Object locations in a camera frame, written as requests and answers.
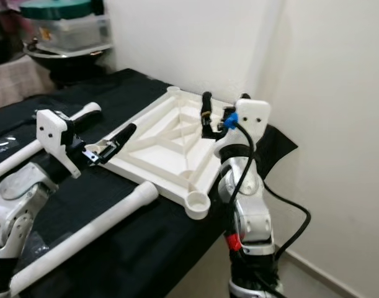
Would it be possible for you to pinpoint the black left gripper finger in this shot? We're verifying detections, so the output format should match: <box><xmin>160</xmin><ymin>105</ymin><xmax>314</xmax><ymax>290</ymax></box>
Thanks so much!
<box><xmin>99</xmin><ymin>123</ymin><xmax>138</xmax><ymax>165</ymax></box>

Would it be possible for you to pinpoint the white plastic table top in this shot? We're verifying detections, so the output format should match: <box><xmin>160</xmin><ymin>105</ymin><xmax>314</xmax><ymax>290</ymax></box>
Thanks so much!
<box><xmin>90</xmin><ymin>87</ymin><xmax>256</xmax><ymax>221</ymax></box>

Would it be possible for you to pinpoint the clear plastic wrap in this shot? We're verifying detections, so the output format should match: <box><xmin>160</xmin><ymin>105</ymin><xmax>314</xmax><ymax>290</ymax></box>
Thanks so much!
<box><xmin>0</xmin><ymin>133</ymin><xmax>29</xmax><ymax>153</ymax></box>

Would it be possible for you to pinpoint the beige cloth covered table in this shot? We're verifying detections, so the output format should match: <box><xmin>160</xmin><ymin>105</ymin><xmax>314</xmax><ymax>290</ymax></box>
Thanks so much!
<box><xmin>0</xmin><ymin>56</ymin><xmax>57</xmax><ymax>111</ymax></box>

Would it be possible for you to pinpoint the black wok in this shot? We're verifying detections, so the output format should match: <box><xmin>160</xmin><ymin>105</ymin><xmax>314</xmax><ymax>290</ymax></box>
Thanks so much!
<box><xmin>26</xmin><ymin>40</ymin><xmax>116</xmax><ymax>67</ymax></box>

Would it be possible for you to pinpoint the clear plastic container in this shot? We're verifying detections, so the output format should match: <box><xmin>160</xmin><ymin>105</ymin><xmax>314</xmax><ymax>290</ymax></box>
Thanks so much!
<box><xmin>37</xmin><ymin>16</ymin><xmax>113</xmax><ymax>52</ymax></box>

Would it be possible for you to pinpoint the black plastic sheet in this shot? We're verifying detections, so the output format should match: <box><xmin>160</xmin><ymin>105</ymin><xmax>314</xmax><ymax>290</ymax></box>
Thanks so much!
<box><xmin>0</xmin><ymin>68</ymin><xmax>299</xmax><ymax>298</ymax></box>

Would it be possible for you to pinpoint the green lidded pot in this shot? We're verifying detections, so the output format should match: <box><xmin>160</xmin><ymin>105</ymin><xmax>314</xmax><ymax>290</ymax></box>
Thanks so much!
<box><xmin>20</xmin><ymin>0</ymin><xmax>94</xmax><ymax>20</ymax></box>

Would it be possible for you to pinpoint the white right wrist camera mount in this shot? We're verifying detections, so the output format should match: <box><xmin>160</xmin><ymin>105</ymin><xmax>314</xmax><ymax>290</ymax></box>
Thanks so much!
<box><xmin>216</xmin><ymin>99</ymin><xmax>272</xmax><ymax>156</ymax></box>

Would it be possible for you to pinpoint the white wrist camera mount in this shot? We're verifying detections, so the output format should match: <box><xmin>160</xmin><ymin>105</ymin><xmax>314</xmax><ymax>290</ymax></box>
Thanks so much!
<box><xmin>36</xmin><ymin>109</ymin><xmax>82</xmax><ymax>179</ymax></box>
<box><xmin>216</xmin><ymin>99</ymin><xmax>272</xmax><ymax>156</ymax></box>

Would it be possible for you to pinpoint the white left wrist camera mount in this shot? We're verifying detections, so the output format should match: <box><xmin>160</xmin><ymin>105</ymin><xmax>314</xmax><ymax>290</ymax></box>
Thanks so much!
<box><xmin>36</xmin><ymin>109</ymin><xmax>82</xmax><ymax>179</ymax></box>

